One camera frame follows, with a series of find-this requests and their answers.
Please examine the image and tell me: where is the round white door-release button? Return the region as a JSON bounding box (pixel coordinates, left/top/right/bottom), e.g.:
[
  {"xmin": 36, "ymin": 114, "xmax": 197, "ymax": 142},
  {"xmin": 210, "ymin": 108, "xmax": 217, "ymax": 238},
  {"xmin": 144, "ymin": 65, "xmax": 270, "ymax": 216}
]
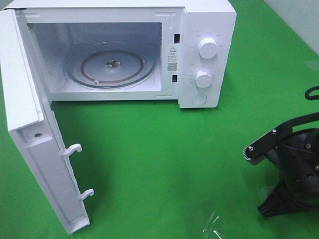
[{"xmin": 192, "ymin": 93, "xmax": 207, "ymax": 105}]

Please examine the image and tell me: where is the black camera cable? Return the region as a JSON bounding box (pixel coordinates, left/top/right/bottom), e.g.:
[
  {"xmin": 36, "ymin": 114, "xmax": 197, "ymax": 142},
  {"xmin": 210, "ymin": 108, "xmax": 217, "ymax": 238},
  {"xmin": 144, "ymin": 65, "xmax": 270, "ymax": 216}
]
[{"xmin": 274, "ymin": 86, "xmax": 319, "ymax": 140}]

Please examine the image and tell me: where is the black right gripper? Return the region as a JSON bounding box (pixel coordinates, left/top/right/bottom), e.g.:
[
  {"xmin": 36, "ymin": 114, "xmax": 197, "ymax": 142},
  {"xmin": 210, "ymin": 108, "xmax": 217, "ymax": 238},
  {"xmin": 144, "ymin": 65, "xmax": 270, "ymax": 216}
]
[{"xmin": 257, "ymin": 130, "xmax": 319, "ymax": 219}]

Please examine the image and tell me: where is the white dial knob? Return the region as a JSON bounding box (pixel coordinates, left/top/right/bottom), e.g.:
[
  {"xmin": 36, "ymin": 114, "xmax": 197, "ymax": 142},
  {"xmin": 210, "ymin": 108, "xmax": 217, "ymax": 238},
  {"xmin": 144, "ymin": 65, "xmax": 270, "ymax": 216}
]
[
  {"xmin": 198, "ymin": 36, "xmax": 218, "ymax": 59},
  {"xmin": 195, "ymin": 70, "xmax": 213, "ymax": 89}
]

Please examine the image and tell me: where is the white microwave oven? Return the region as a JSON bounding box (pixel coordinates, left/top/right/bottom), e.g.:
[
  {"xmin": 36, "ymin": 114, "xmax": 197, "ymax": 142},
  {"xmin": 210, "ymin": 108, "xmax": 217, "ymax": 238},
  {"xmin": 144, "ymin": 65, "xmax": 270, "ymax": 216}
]
[{"xmin": 3, "ymin": 0, "xmax": 237, "ymax": 108}]

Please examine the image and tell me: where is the white microwave door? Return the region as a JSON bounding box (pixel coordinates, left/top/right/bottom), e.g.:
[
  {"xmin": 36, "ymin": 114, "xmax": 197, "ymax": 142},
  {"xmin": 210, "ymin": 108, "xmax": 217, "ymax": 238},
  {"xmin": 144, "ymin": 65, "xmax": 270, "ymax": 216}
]
[{"xmin": 0, "ymin": 9, "xmax": 94, "ymax": 234}]

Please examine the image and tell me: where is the green table mat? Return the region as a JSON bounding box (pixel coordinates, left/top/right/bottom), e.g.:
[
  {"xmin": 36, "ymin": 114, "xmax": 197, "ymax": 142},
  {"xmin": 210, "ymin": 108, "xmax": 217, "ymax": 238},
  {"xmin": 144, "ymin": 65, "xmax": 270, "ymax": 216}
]
[{"xmin": 0, "ymin": 0, "xmax": 319, "ymax": 239}]

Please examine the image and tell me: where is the glass microwave turntable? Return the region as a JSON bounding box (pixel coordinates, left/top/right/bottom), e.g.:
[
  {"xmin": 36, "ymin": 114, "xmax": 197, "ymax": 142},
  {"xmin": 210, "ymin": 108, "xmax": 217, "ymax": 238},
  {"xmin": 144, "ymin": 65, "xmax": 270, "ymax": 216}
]
[{"xmin": 65, "ymin": 42, "xmax": 160, "ymax": 89}]

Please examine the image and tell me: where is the clear tape patch far right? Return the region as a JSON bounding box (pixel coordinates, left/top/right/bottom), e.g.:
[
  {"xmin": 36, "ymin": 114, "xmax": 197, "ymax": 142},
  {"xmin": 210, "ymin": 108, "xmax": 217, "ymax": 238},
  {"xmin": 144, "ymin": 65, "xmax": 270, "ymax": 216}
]
[{"xmin": 305, "ymin": 60, "xmax": 319, "ymax": 71}]

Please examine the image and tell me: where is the clear tape patch front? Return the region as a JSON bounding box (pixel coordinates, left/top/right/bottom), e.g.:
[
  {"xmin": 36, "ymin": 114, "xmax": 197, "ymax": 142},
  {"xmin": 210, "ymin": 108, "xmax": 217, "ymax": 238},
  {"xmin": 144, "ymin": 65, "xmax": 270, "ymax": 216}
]
[{"xmin": 198, "ymin": 200, "xmax": 226, "ymax": 239}]

